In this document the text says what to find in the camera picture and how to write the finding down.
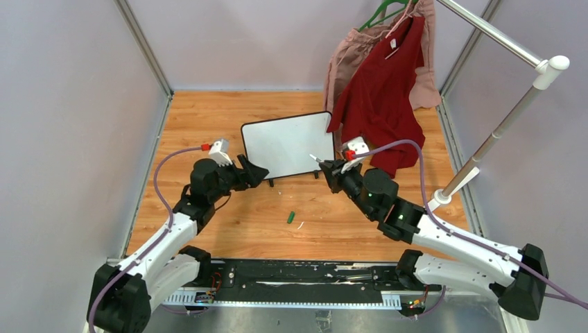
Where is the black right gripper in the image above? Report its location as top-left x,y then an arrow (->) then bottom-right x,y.
320,158 -> 377,220

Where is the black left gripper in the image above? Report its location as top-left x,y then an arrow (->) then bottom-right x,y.
209,154 -> 268,203

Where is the green marker pen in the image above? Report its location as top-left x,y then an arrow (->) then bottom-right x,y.
309,154 -> 322,163

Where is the white whiteboard black frame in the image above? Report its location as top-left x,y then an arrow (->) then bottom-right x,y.
241,111 -> 336,187

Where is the green marker cap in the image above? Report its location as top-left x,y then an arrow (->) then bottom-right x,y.
287,211 -> 295,224

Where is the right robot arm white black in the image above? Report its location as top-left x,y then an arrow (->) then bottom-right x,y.
318,160 -> 548,321

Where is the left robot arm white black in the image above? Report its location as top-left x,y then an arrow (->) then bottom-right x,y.
87,155 -> 269,332

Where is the red hanging shirt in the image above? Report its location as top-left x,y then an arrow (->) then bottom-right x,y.
326,15 -> 426,179

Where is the pink hanging garment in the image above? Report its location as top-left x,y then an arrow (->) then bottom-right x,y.
322,0 -> 443,153

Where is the white clothes rack base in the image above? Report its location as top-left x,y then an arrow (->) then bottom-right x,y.
429,166 -> 480,211

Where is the green clothes hanger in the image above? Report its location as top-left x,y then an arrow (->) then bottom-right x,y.
357,0 -> 415,31

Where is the silver clothes rack pole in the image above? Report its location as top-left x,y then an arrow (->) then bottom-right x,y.
440,1 -> 570,194

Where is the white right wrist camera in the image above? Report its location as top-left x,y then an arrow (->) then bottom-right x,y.
340,137 -> 370,174

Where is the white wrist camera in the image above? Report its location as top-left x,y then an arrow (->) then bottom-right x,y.
340,137 -> 370,174
208,138 -> 234,167

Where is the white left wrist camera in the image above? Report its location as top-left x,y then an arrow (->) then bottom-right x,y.
208,138 -> 234,167

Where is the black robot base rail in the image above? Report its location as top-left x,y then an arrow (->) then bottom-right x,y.
159,258 -> 442,310

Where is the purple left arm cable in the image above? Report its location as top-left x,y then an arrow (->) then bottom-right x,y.
87,144 -> 212,333

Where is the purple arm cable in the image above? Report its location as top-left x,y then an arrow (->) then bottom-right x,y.
345,139 -> 588,309
87,144 -> 212,333

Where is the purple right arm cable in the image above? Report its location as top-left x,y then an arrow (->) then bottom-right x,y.
345,139 -> 588,309

